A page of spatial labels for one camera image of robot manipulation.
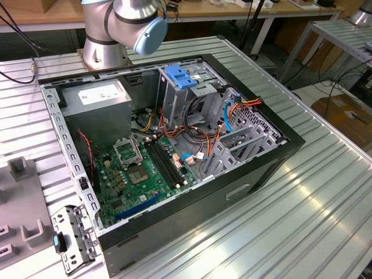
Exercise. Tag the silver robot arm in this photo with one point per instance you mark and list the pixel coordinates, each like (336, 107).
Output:
(130, 17)

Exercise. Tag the metal disk bay cage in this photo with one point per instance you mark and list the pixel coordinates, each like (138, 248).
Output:
(222, 162)

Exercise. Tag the black RAM slot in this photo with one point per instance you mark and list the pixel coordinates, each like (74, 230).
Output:
(163, 162)
(168, 162)
(159, 162)
(172, 162)

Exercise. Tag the tall metal drive cage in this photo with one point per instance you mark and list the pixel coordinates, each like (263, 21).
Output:
(171, 101)

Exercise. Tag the CPU socket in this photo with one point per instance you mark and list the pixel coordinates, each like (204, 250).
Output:
(139, 174)

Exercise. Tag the empty blue drive carrier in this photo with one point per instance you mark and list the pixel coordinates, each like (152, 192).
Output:
(177, 74)

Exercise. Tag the green motherboard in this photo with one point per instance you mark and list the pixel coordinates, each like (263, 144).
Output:
(133, 197)

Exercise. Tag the blue expansion slot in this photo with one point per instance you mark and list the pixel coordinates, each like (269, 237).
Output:
(136, 207)

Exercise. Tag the black PC case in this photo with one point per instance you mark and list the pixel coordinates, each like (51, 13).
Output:
(174, 226)

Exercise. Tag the grey power supply unit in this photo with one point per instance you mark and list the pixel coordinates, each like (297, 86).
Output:
(96, 116)

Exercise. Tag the black case fan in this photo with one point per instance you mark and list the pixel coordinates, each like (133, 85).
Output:
(84, 157)

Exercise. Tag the large brown cardboard box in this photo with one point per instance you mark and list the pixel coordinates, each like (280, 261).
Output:
(343, 116)

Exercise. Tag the black latch with blue tab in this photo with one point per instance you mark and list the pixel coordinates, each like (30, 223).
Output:
(61, 244)

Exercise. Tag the grey parts rack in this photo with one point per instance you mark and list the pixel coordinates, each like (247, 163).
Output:
(26, 197)

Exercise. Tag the small brown cardboard box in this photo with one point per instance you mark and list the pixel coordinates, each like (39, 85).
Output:
(58, 5)

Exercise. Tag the metal slat side table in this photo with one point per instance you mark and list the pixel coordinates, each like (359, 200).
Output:
(343, 35)

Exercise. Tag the wooden desk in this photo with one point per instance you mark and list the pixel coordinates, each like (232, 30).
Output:
(29, 14)

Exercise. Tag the metal rear slot bracket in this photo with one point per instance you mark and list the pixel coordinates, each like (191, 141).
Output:
(82, 232)

